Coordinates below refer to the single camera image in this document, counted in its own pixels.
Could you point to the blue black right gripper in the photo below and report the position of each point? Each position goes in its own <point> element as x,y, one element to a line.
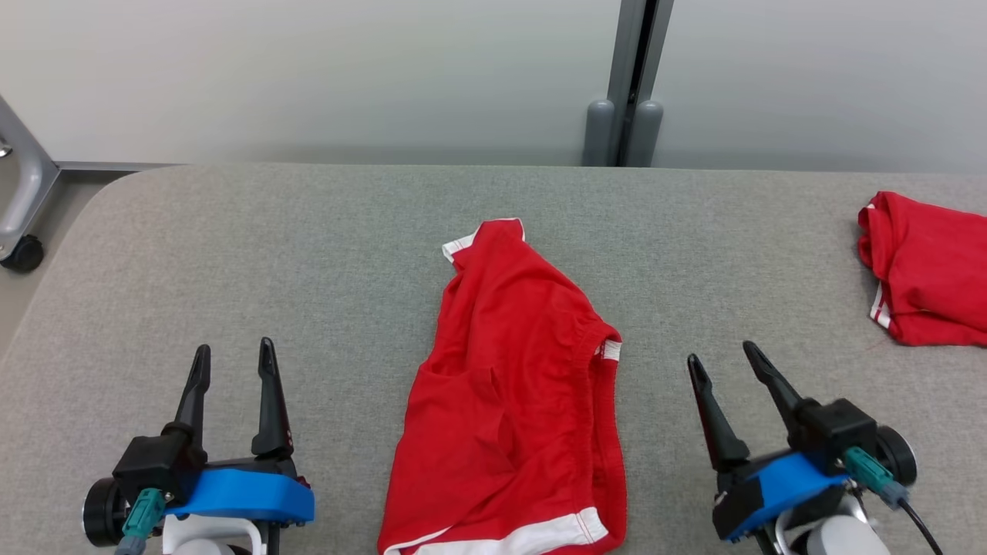
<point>779,486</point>

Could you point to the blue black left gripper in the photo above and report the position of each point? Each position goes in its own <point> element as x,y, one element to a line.
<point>239,497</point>

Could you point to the red shorts with white lining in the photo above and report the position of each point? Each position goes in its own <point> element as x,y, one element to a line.
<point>933,270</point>

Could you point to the red shorts with white trim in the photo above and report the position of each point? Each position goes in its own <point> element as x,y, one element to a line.
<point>501,385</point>

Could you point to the grey fabric upholstered table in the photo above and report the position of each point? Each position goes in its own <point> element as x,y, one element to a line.
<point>308,270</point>

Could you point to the black caster wheel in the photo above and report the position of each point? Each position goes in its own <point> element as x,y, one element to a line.
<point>25,254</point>

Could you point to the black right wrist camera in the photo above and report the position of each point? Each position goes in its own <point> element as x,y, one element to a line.
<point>837,432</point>

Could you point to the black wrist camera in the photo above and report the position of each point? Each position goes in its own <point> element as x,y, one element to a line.
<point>837,432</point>
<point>158,462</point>

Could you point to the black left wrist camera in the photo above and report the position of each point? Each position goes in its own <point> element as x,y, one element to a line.
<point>158,462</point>

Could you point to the grey rounded post bumper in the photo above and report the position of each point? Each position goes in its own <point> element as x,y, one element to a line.
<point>646,135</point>
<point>599,135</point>

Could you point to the grey partition post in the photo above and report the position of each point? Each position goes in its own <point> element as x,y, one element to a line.
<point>621,46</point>

